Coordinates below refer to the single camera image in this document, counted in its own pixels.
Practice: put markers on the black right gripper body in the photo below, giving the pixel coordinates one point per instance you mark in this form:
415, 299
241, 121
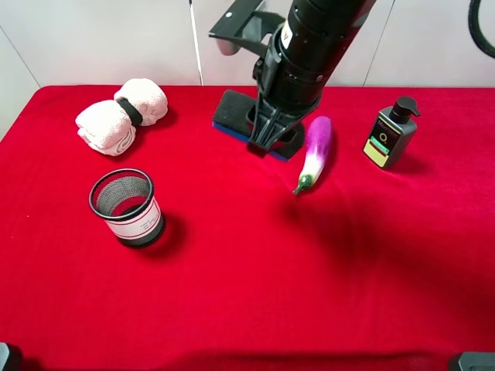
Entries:
268, 122

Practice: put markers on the dark pump soap bottle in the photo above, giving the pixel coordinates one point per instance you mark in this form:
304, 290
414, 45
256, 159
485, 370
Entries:
392, 131

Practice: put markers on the red velvet table cloth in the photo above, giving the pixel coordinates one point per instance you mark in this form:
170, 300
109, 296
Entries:
374, 268

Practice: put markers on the black elastic band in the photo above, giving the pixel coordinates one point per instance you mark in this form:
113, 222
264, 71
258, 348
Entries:
134, 115

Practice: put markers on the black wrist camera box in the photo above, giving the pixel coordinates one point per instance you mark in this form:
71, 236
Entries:
244, 26

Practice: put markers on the dark object bottom right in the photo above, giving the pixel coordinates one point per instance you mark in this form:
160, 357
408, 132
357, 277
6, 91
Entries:
472, 361

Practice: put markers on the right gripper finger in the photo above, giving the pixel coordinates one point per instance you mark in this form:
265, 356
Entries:
261, 149
295, 134

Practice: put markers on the rolled white towel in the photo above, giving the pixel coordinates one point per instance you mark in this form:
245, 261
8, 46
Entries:
105, 126

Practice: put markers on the black blue eraser block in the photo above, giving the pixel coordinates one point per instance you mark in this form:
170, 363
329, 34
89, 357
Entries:
230, 118

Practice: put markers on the purple white eggplant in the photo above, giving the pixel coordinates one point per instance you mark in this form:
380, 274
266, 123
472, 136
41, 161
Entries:
318, 141

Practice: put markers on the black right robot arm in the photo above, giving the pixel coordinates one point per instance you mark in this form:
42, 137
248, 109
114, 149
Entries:
301, 56

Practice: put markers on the black mesh pen holder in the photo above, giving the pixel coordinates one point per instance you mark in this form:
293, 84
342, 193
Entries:
125, 200

